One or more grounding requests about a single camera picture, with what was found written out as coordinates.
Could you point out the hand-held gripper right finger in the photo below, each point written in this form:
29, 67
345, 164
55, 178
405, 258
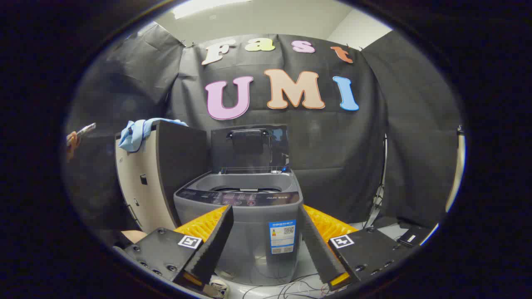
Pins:
316, 245

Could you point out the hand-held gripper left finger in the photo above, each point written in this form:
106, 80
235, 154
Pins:
216, 241

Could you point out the grey top-load washing machine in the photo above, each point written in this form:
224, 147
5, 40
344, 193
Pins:
249, 245

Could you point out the light blue button shirt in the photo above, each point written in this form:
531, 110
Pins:
133, 135

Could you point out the person's shoe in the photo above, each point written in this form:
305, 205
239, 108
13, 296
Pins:
219, 287

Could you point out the beige cabinet with dark top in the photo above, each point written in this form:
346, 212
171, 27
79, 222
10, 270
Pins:
183, 166

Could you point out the black tripod stand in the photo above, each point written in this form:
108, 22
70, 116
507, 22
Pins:
381, 187

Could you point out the black box with white label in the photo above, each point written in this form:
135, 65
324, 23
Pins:
415, 234

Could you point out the black backdrop cloth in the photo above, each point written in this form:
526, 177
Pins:
332, 145

